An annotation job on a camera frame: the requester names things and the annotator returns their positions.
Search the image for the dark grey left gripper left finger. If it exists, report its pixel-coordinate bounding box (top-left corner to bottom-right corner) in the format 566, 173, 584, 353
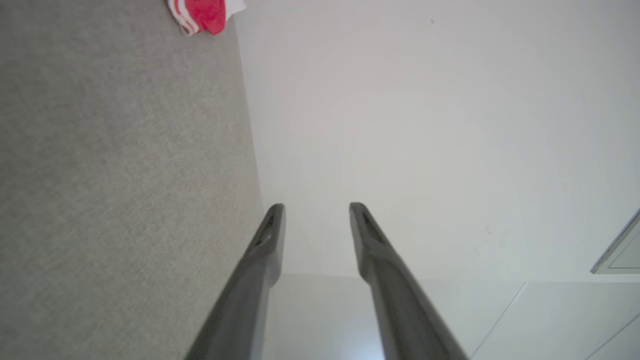
185, 202, 286, 360

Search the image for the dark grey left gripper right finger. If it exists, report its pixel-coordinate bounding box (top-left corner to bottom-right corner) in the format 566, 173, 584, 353
349, 202, 469, 360

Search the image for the red and white shirt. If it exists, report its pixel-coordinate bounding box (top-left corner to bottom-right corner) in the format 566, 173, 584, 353
167, 0, 247, 37

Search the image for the grey fabric sofa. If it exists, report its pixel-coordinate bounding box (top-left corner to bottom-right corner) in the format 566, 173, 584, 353
0, 0, 271, 360

